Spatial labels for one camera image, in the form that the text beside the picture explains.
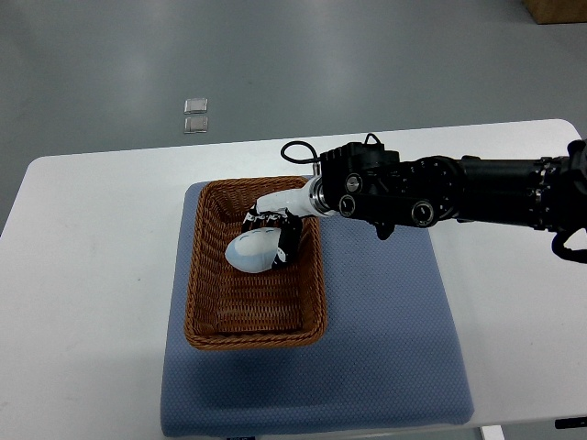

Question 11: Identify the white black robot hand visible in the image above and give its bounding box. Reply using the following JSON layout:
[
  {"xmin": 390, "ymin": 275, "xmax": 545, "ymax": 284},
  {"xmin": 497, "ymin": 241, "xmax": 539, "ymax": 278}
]
[{"xmin": 241, "ymin": 179, "xmax": 321, "ymax": 268}]

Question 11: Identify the blue white plush toy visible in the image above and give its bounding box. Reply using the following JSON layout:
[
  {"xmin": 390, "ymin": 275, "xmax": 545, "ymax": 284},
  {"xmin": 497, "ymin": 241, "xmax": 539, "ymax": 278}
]
[{"xmin": 225, "ymin": 227, "xmax": 281, "ymax": 274}]

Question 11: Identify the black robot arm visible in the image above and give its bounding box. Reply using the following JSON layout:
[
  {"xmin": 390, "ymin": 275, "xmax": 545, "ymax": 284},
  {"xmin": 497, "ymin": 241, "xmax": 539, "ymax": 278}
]
[{"xmin": 241, "ymin": 133, "xmax": 586, "ymax": 268}]

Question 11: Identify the brown wicker basket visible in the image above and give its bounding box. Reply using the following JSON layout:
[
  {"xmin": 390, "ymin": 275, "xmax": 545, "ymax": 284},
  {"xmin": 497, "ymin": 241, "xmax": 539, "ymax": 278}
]
[{"xmin": 183, "ymin": 176, "xmax": 327, "ymax": 350}]

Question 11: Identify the lower metal floor plate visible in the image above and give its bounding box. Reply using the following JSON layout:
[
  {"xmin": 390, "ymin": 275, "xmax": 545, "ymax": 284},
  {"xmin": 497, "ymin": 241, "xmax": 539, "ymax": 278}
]
[{"xmin": 183, "ymin": 115, "xmax": 209, "ymax": 134}]

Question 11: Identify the metal floor plate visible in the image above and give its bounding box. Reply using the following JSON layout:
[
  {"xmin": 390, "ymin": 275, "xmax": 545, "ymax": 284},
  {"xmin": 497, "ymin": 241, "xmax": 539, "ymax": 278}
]
[
  {"xmin": 183, "ymin": 97, "xmax": 208, "ymax": 115},
  {"xmin": 183, "ymin": 115, "xmax": 209, "ymax": 134}
]

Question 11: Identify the upper metal floor plate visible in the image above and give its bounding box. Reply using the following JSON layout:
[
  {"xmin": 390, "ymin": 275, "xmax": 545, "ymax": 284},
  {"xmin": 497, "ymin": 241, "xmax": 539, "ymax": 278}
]
[{"xmin": 183, "ymin": 97, "xmax": 208, "ymax": 115}]

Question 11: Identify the blue fabric mat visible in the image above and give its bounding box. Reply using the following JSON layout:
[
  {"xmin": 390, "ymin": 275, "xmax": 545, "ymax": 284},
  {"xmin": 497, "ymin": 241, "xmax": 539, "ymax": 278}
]
[{"xmin": 161, "ymin": 183, "xmax": 474, "ymax": 437}]

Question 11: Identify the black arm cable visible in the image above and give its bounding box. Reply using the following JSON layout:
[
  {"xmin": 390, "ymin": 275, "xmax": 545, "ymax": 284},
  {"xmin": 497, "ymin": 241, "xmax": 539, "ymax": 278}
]
[{"xmin": 280, "ymin": 140, "xmax": 322, "ymax": 176}]

